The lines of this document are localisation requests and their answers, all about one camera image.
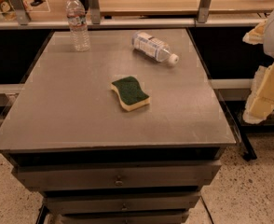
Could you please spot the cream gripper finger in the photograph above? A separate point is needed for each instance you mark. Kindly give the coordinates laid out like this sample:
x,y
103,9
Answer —
x,y
260,103
256,35

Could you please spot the blue label plastic bottle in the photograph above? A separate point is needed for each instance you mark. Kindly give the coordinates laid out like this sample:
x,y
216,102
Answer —
x,y
153,47

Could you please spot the clear upright water bottle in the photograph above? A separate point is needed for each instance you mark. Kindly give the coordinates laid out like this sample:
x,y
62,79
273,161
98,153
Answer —
x,y
76,16

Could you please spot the green yellow sponge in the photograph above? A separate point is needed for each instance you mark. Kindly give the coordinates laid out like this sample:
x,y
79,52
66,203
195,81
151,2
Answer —
x,y
130,93

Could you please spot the grey drawer cabinet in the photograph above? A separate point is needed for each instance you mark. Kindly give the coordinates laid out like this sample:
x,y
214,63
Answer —
x,y
69,139

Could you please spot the small black object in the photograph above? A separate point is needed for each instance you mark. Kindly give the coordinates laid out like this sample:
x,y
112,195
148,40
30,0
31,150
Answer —
x,y
36,3

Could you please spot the wooden shelf unit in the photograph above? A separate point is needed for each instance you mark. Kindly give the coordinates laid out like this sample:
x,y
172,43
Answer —
x,y
148,14

